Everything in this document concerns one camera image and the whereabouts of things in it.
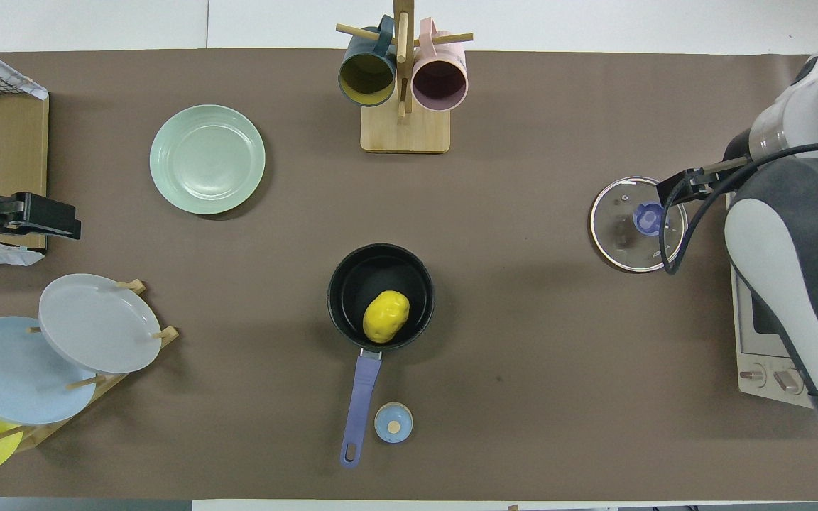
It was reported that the brown wooden base board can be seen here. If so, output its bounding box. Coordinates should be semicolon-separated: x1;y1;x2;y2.
0;92;50;251

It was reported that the mint green plate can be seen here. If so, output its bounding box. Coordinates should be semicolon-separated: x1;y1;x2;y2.
150;104;266;215

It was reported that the glass lid with blue knob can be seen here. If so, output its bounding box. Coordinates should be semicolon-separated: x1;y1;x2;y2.
589;176;689;273

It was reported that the wooden plate rack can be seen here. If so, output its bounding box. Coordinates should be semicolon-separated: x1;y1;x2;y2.
0;279;180;453

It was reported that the light blue plate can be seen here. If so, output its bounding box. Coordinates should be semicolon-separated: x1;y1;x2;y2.
0;316;97;426

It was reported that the yellow potato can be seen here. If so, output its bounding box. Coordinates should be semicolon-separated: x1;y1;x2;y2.
362;290;411;344

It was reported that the dark teal mug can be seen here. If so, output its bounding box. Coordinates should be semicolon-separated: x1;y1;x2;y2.
338;16;398;108

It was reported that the wooden mug tree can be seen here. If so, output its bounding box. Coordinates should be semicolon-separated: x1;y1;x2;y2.
336;0;474;154

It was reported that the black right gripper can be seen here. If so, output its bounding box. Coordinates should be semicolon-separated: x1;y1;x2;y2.
656;131;759;207

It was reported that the brown table mat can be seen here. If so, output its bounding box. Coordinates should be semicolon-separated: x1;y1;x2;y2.
0;48;818;501

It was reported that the pink mug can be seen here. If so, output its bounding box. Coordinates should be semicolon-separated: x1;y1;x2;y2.
412;18;468;112

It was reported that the dark blue pot with handle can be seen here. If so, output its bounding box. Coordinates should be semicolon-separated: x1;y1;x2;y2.
327;243;436;468

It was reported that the white toaster oven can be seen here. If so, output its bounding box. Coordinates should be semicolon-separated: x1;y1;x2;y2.
725;192;818;409

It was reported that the grey plate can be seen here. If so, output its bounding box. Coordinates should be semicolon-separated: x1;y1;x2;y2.
38;273;163;375

